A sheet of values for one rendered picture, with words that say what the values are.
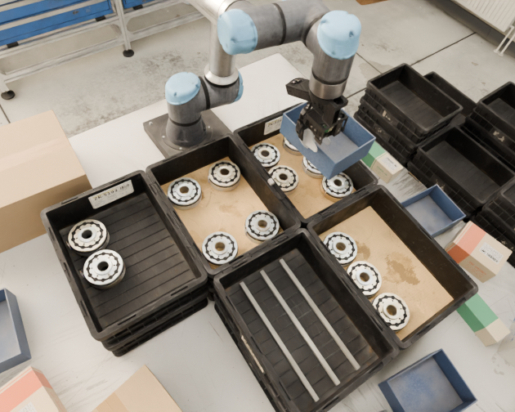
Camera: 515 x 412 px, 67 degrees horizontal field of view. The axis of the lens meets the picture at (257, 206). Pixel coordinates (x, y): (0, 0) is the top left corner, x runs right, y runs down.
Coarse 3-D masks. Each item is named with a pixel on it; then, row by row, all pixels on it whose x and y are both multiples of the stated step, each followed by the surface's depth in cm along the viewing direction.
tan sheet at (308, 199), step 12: (276, 144) 137; (288, 156) 134; (300, 156) 135; (300, 168) 132; (300, 180) 130; (312, 180) 130; (300, 192) 127; (312, 192) 127; (300, 204) 124; (312, 204) 125; (324, 204) 125
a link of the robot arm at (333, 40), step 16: (336, 16) 68; (352, 16) 68; (320, 32) 68; (336, 32) 66; (352, 32) 66; (320, 48) 70; (336, 48) 68; (352, 48) 69; (320, 64) 72; (336, 64) 71; (320, 80) 75; (336, 80) 74
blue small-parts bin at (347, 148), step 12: (300, 108) 105; (288, 120) 101; (348, 120) 104; (288, 132) 104; (348, 132) 107; (360, 132) 103; (300, 144) 102; (324, 144) 106; (336, 144) 106; (348, 144) 107; (360, 144) 105; (372, 144) 102; (312, 156) 100; (324, 156) 96; (336, 156) 104; (348, 156) 96; (360, 156) 103; (324, 168) 99; (336, 168) 97
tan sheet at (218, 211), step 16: (192, 176) 126; (240, 176) 128; (208, 192) 124; (224, 192) 124; (240, 192) 125; (176, 208) 119; (192, 208) 120; (208, 208) 120; (224, 208) 121; (240, 208) 122; (256, 208) 122; (192, 224) 117; (208, 224) 118; (224, 224) 118; (240, 224) 119; (240, 240) 116
